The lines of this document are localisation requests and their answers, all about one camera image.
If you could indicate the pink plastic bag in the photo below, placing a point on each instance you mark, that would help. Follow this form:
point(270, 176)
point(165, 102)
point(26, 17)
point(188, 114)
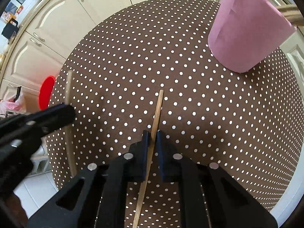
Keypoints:
point(9, 104)

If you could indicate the pink paper utensil cup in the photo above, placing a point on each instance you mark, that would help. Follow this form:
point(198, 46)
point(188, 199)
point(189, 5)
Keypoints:
point(245, 32)

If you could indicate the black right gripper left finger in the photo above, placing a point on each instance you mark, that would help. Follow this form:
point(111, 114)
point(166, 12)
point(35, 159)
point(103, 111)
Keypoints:
point(114, 178)

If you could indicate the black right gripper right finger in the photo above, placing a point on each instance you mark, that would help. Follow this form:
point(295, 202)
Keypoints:
point(194, 183)

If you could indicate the red plastic stool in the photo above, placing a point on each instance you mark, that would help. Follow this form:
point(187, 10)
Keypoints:
point(45, 92)

